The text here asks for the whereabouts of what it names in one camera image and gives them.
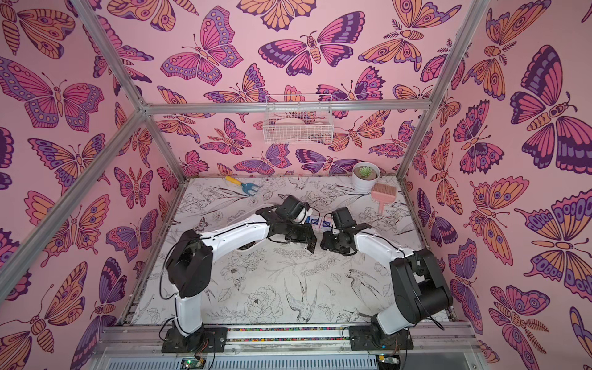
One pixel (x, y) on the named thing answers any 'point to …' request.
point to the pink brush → (382, 193)
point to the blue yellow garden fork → (247, 186)
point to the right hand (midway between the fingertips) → (322, 245)
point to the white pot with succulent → (364, 175)
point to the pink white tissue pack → (327, 223)
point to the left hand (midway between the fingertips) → (318, 238)
